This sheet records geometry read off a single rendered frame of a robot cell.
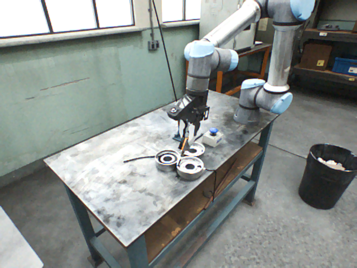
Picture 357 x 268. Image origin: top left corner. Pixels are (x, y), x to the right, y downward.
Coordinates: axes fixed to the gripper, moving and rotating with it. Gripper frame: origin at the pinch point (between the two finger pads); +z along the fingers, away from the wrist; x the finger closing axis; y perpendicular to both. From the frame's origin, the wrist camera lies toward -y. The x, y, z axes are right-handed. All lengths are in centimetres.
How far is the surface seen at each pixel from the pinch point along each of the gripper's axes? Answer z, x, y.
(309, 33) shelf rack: -49, 57, 337
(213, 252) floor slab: 89, -9, 34
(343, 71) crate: -6, -1, 356
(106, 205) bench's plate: 17.8, 6.3, -30.9
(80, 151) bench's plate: 17, 43, -22
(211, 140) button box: 7.1, 1.6, 21.2
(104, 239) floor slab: 96, 51, -10
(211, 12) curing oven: -59, 139, 197
